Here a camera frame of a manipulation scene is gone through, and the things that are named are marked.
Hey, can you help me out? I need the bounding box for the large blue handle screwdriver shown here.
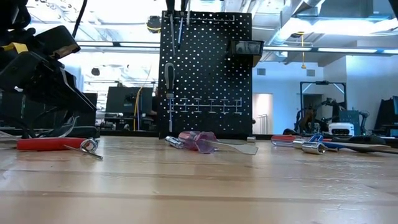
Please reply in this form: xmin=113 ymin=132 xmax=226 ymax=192
xmin=165 ymin=0 xmax=177 ymax=57

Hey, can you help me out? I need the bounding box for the grey blue box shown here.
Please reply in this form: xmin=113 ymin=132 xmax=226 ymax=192
xmin=338 ymin=109 xmax=371 ymax=125

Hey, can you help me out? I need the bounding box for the black dome with yellow ring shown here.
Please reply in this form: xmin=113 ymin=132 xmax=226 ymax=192
xmin=146 ymin=15 xmax=162 ymax=34

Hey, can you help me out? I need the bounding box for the black background rig frame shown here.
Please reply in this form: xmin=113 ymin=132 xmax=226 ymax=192
xmin=299 ymin=80 xmax=348 ymax=125

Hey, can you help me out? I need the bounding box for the large red transparent screwdriver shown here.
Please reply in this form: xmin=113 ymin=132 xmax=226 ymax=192
xmin=178 ymin=130 xmax=259 ymax=156

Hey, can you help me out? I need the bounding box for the yellow tape tag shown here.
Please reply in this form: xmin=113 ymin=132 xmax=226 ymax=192
xmin=2 ymin=42 xmax=29 ymax=54

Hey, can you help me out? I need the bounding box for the blue T-handle hex key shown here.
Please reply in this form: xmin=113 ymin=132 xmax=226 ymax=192
xmin=306 ymin=133 xmax=398 ymax=156

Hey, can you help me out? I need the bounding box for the small red handle screwdriver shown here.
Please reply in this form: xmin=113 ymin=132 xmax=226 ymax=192
xmin=269 ymin=134 xmax=308 ymax=147

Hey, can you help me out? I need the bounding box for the black plastic pegboard bin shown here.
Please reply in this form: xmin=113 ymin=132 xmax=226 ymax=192
xmin=228 ymin=39 xmax=265 ymax=68

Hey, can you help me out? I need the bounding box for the silver ventilation duct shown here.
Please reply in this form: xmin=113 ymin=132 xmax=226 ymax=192
xmin=267 ymin=0 xmax=398 ymax=47

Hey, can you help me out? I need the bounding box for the yellow ceiling cord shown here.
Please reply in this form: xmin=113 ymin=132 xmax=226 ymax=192
xmin=297 ymin=30 xmax=308 ymax=70

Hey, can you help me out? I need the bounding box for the black metal pegboard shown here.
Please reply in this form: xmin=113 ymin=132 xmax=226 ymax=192
xmin=157 ymin=11 xmax=254 ymax=140

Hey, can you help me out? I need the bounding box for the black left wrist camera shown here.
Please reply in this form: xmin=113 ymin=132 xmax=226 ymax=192
xmin=33 ymin=25 xmax=81 ymax=60

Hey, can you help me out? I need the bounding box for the black computer monitor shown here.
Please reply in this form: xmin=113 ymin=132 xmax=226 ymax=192
xmin=105 ymin=86 xmax=155 ymax=115

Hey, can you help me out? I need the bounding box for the long chrome socket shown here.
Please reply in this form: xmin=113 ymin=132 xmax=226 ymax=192
xmin=164 ymin=135 xmax=185 ymax=150

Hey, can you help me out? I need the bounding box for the ceiling light strip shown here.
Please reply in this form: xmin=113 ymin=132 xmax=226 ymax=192
xmin=76 ymin=41 xmax=161 ymax=48
xmin=263 ymin=46 xmax=313 ymax=52
xmin=317 ymin=47 xmax=379 ymax=54

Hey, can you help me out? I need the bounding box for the black partition screen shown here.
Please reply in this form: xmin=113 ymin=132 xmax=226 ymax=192
xmin=0 ymin=90 xmax=99 ymax=138

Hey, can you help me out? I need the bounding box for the red flag-handle hex key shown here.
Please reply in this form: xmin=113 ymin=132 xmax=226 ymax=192
xmin=16 ymin=136 xmax=104 ymax=161

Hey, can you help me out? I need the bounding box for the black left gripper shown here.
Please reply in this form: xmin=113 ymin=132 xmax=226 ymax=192
xmin=0 ymin=49 xmax=98 ymax=113

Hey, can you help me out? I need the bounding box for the dark monitor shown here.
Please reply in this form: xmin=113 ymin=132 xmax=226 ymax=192
xmin=374 ymin=95 xmax=398 ymax=138

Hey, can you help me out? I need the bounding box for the white box device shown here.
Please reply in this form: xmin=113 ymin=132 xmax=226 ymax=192
xmin=328 ymin=122 xmax=355 ymax=137

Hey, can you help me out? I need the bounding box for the small black screwdriver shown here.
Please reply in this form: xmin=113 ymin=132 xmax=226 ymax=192
xmin=329 ymin=134 xmax=391 ymax=147

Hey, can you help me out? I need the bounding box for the yellow hanging cable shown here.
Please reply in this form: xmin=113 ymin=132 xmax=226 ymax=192
xmin=132 ymin=67 xmax=153 ymax=131

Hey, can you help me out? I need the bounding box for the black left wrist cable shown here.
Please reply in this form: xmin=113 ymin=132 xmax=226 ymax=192
xmin=71 ymin=0 xmax=88 ymax=39

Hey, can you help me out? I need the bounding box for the black grey handle screwdriver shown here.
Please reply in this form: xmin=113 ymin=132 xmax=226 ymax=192
xmin=164 ymin=62 xmax=177 ymax=133
xmin=177 ymin=0 xmax=188 ymax=50

